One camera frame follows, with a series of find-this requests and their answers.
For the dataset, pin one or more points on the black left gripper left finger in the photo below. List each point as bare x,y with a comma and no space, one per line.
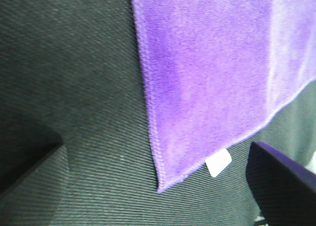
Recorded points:
24,146

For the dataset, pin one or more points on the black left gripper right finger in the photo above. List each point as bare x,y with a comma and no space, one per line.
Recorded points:
284,190

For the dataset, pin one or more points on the purple microfiber towel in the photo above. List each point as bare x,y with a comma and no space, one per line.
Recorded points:
215,72

